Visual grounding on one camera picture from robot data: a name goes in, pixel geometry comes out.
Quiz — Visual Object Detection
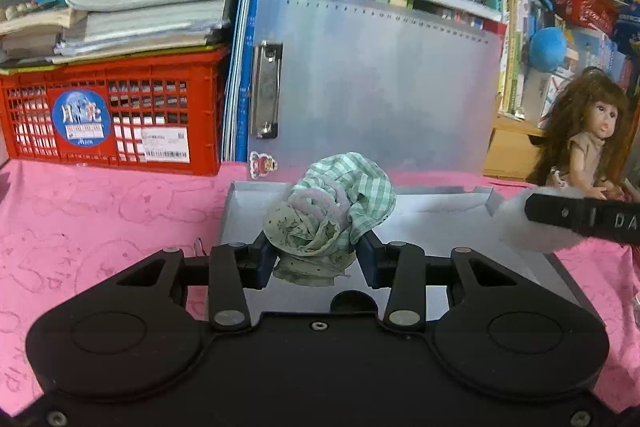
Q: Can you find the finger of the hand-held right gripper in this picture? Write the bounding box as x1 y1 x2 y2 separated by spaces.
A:
525 193 598 238

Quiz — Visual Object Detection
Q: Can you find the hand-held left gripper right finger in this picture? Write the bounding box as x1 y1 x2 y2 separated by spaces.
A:
356 229 523 334

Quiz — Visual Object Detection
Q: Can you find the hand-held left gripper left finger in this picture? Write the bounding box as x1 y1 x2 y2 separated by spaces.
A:
112 234 277 333

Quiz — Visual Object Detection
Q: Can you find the white fluffy pompom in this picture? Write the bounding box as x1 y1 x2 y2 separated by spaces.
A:
492 187 586 253

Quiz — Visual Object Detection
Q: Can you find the green fabric scrunchie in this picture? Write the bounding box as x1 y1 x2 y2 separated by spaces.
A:
263 151 398 282

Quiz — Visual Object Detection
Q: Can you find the brown haired doll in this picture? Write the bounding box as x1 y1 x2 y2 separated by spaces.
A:
525 67 638 202

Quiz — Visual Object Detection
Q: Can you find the wooden drawer box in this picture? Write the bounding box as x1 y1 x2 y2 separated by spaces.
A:
482 114 548 182

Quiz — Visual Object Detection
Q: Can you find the red plastic crate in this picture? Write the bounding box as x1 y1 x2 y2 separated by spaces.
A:
0 47 232 178

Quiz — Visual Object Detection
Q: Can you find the pink rabbit print blanket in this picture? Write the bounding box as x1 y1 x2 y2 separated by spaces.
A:
0 157 640 418

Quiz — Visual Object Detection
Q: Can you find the translucent plastic clipboard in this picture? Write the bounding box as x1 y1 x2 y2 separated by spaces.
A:
247 0 505 180

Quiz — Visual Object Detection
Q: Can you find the red plastic basket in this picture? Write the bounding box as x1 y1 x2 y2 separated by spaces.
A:
552 0 621 35

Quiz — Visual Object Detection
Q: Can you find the wooden bead string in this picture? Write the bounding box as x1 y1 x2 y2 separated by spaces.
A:
0 0 51 20

